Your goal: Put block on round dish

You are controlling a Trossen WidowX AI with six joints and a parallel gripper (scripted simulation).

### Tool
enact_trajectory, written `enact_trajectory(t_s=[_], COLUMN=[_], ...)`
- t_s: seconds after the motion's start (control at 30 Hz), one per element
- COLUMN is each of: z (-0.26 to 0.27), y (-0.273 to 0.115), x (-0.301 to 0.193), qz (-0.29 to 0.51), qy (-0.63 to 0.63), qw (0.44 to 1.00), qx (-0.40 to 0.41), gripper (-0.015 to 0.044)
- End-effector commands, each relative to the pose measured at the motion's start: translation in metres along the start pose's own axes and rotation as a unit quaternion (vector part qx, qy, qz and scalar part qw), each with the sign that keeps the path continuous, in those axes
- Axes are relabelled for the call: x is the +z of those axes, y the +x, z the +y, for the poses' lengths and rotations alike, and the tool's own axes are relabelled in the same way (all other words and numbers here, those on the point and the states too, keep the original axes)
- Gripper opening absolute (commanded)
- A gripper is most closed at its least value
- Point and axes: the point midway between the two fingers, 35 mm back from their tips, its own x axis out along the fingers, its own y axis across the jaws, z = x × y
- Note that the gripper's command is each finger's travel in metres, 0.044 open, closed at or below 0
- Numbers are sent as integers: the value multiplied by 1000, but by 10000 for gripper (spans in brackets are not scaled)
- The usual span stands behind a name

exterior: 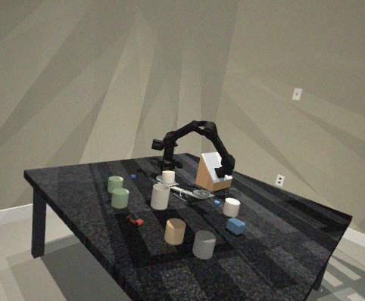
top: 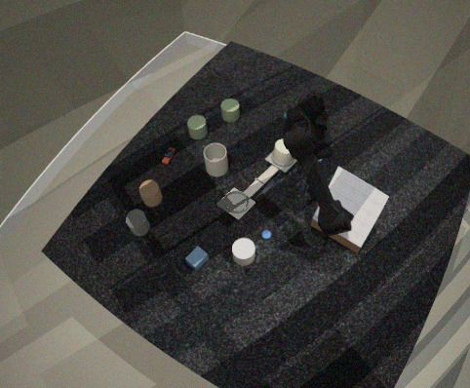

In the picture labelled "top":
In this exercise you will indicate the pale green cylinder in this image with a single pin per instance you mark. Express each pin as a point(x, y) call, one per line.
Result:
point(197, 127)
point(230, 110)

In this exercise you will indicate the light blue block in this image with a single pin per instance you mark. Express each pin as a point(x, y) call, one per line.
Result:
point(197, 258)

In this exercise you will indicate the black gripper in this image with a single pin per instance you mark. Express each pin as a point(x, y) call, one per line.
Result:
point(323, 149)

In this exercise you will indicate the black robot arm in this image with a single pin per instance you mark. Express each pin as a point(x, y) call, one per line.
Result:
point(333, 218)

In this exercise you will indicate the red toy car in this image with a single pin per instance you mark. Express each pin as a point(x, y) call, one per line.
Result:
point(168, 156)

